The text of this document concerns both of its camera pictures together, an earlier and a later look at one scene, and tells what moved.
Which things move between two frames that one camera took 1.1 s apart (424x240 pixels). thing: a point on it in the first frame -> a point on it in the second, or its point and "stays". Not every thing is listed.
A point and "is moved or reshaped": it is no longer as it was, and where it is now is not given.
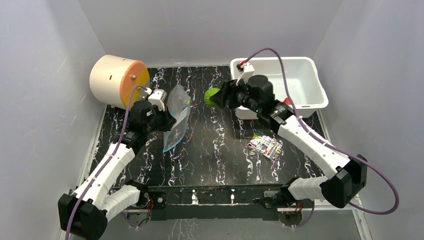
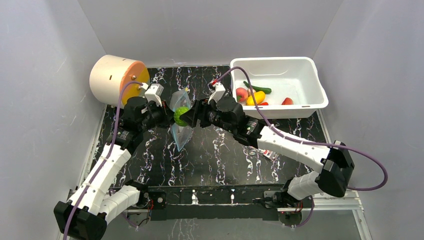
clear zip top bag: (178, 104) is moved or reshaped
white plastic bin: (298, 78) stays
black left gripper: (169, 121) stays
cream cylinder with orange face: (113, 78) stays
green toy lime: (209, 92) is moved or reshaped
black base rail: (236, 202) stays
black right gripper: (230, 96) -> (197, 113)
